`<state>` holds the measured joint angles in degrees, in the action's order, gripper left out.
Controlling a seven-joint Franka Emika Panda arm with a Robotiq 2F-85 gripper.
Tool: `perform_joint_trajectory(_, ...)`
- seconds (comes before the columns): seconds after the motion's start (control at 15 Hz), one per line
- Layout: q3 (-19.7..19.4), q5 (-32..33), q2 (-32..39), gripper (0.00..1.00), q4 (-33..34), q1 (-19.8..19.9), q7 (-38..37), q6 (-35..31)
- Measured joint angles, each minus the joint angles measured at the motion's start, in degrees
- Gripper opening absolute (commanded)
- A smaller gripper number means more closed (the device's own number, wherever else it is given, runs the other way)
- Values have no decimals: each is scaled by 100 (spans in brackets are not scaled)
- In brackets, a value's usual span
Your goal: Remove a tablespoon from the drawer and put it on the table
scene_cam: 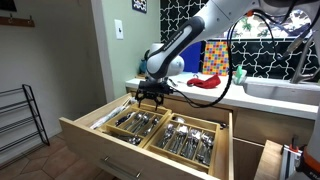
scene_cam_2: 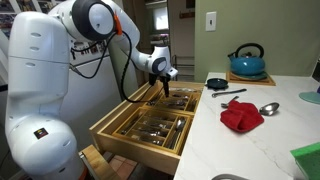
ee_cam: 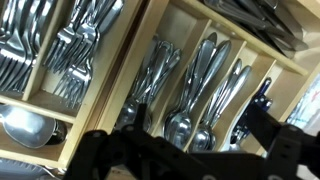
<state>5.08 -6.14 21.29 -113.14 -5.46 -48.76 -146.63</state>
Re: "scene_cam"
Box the steel fork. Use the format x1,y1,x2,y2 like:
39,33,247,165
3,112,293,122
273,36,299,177
181,128,202,160
168,124,189,155

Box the green dish soap holder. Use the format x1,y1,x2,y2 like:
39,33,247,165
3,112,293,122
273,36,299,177
232,64,248,86

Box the wooden cutlery tray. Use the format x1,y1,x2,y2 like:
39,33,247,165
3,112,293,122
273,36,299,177
143,112,222,176
99,102,173,149

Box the red cloth potholder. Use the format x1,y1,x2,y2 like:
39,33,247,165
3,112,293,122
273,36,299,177
186,73,222,90

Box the black metal shoe rack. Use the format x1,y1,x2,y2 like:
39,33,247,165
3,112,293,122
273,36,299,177
0,83,51,161

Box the light wooden board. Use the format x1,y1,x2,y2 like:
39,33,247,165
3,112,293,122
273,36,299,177
254,139,284,180

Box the curved steel utensil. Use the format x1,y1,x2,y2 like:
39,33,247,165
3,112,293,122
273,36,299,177
167,78,179,88

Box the teal kettle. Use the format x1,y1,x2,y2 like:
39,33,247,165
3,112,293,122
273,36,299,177
138,49,150,76

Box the clear plastic wrapped package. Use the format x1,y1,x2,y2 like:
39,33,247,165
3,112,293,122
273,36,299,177
89,96,138,131

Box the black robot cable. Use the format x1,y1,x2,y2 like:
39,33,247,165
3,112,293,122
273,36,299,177
166,9,320,109

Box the large steel serving spoon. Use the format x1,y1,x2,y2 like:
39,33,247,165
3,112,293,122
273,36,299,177
173,116,188,124

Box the wooden coat hook rail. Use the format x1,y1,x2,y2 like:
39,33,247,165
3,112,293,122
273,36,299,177
0,13,36,28

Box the aluminium profile rail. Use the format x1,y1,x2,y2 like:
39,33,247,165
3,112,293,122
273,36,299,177
279,143,304,180

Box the white light switch plate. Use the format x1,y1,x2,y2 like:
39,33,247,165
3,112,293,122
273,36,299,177
114,18,125,41

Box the straight handled steel spoon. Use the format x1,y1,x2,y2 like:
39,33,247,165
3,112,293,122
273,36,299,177
177,79,195,86

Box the dark picture frame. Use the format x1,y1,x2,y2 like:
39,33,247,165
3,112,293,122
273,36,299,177
0,0,18,13

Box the wooden kitchen cabinet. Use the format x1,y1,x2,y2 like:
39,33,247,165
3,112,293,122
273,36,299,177
126,86,318,180

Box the steel tablespoon flared handle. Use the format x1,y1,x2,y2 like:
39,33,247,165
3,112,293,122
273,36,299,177
132,113,151,134

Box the metal faucet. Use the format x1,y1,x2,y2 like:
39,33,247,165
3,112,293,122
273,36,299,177
289,33,320,85

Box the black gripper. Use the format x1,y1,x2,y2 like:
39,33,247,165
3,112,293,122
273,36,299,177
134,79,174,112

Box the framed patterned tile picture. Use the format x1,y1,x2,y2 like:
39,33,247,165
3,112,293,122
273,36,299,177
131,0,148,14

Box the colourful patterned board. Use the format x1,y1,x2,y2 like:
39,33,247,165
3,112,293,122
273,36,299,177
202,40,231,77

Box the steel teaspoon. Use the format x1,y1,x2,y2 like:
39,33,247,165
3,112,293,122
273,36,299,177
143,116,160,137

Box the metal drawer handle bar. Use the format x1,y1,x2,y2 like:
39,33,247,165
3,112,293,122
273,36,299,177
97,155,144,180

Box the light wooden drawer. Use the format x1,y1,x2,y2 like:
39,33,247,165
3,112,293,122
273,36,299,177
59,92,235,180

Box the blue board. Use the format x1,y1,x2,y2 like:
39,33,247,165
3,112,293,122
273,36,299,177
179,41,204,74

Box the steel spoon round handle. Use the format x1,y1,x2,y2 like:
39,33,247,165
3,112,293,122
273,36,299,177
124,112,144,132

